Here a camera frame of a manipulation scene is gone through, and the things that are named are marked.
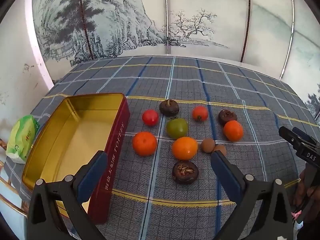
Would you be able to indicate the person's right hand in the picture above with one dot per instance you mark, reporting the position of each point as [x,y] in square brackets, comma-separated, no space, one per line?
[300,188]

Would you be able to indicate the tangerine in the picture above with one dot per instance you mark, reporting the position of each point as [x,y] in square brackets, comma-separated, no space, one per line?
[144,143]
[233,130]
[184,148]

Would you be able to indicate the wooden chair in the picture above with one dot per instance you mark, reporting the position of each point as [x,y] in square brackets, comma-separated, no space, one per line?
[7,201]

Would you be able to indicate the blue plaid tablecloth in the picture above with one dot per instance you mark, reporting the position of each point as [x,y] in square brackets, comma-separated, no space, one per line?
[175,85]

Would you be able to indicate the ink landscape folding screen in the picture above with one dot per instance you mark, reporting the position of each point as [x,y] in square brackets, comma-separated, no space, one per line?
[125,17]

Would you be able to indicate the orange-red tomato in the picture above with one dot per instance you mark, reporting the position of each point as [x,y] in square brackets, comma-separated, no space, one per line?
[200,113]

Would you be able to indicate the green tomato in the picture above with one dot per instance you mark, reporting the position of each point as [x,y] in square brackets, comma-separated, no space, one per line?
[177,128]

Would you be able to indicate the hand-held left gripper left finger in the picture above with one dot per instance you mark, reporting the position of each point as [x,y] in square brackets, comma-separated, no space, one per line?
[91,180]

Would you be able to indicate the red tin box gold inside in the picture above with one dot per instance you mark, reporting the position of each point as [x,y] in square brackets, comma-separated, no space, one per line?
[75,130]

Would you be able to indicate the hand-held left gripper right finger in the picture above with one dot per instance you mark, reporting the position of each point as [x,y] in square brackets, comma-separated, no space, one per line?
[225,177]

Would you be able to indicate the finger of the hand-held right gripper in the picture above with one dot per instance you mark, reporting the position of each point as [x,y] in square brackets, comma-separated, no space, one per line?
[306,136]
[290,136]

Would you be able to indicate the green tissue packet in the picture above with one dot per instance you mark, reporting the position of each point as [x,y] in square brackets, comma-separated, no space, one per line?
[21,137]

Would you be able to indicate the small red tomato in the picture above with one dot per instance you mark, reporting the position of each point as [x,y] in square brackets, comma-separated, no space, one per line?
[150,117]

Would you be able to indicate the brown longan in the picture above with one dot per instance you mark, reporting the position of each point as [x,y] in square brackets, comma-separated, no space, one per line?
[208,145]
[221,149]

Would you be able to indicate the dark water chestnut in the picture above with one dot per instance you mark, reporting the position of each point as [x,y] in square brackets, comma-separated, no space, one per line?
[169,107]
[227,115]
[185,172]

